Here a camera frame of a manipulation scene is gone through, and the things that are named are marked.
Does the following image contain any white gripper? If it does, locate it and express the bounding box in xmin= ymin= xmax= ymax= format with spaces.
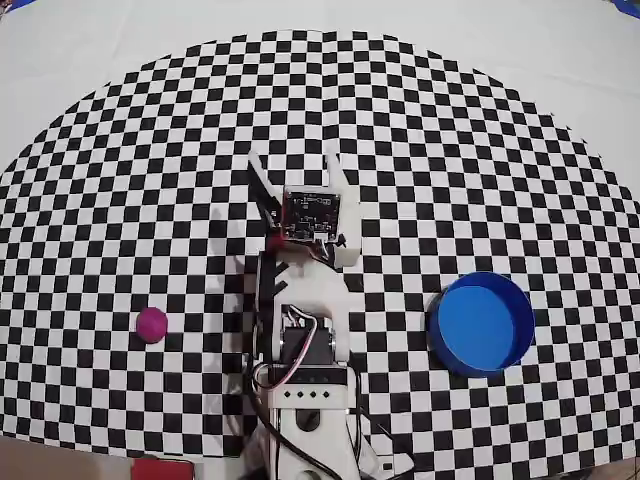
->
xmin=248 ymin=151 xmax=362 ymax=267

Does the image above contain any pink ball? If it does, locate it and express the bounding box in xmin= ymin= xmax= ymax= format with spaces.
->
xmin=135 ymin=306 xmax=170 ymax=345

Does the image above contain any blue round box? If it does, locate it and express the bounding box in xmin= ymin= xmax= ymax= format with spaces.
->
xmin=424 ymin=270 xmax=536 ymax=377

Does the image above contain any red flat object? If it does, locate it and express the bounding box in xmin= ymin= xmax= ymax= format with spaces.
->
xmin=131 ymin=457 xmax=197 ymax=480

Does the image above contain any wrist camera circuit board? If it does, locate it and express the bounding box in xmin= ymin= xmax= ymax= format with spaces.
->
xmin=282 ymin=185 xmax=347 ymax=246

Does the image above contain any red and white servo cable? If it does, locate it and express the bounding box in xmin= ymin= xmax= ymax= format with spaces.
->
xmin=252 ymin=309 xmax=326 ymax=394

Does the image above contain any black cable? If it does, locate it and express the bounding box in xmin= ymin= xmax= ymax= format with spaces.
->
xmin=244 ymin=349 xmax=346 ymax=480

